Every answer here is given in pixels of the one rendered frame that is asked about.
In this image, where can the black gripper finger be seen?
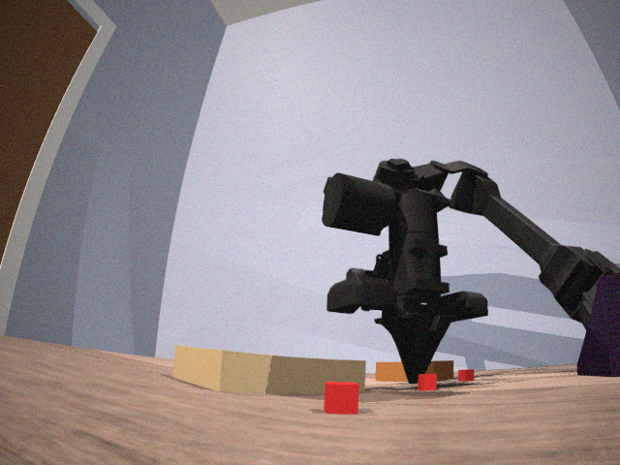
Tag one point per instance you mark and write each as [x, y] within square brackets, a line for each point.
[409, 334]
[437, 328]

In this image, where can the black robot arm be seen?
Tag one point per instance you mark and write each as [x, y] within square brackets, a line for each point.
[407, 199]

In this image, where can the red cube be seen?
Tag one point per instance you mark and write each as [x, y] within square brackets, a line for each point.
[466, 375]
[341, 398]
[427, 381]

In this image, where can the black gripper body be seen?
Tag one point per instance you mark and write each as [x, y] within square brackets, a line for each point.
[414, 278]

